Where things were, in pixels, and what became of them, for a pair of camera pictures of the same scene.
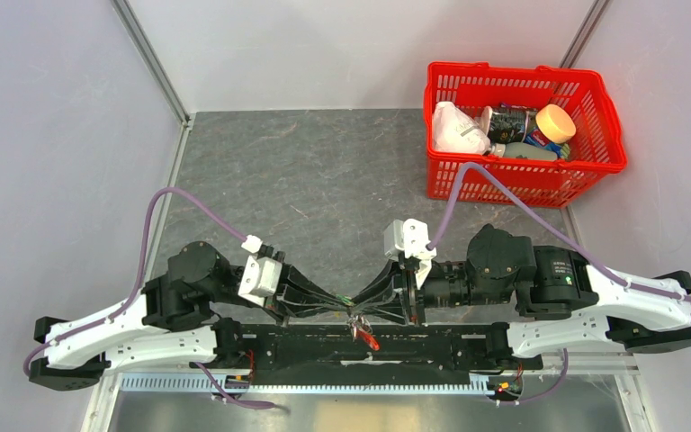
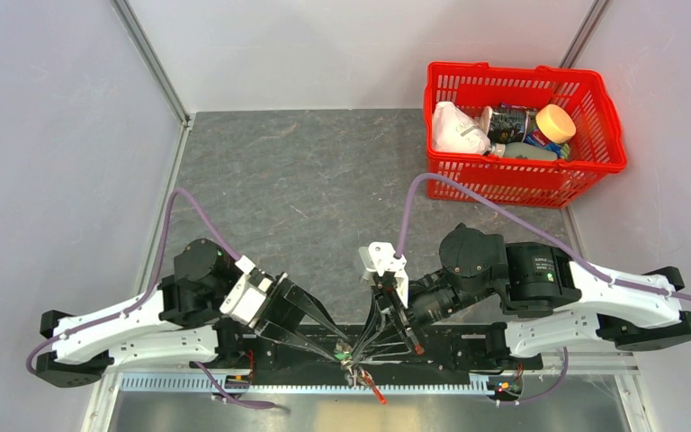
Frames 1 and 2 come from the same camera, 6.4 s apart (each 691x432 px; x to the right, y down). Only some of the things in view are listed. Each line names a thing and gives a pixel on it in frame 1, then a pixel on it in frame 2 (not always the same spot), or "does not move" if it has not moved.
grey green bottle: [524, 150] does not move
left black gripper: [283, 303] -> [288, 317]
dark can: [507, 126] does not move
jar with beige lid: [554, 126] does not move
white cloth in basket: [455, 132] does not move
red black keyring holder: [360, 326] -> [365, 378]
